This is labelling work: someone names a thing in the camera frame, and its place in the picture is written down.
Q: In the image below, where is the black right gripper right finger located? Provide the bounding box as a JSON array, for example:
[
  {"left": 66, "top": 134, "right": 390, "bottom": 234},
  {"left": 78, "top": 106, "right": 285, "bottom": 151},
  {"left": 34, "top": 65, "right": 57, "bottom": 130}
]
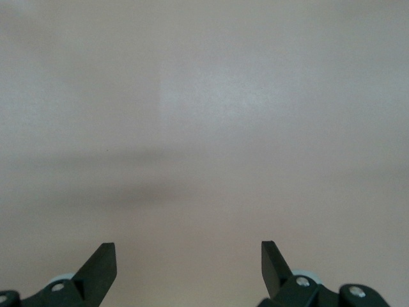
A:
[{"left": 257, "top": 240, "right": 390, "bottom": 307}]

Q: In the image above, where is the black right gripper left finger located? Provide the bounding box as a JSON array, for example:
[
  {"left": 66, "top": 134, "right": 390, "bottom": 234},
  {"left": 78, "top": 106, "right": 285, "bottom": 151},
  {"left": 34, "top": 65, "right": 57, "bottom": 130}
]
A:
[{"left": 0, "top": 242, "right": 118, "bottom": 307}]

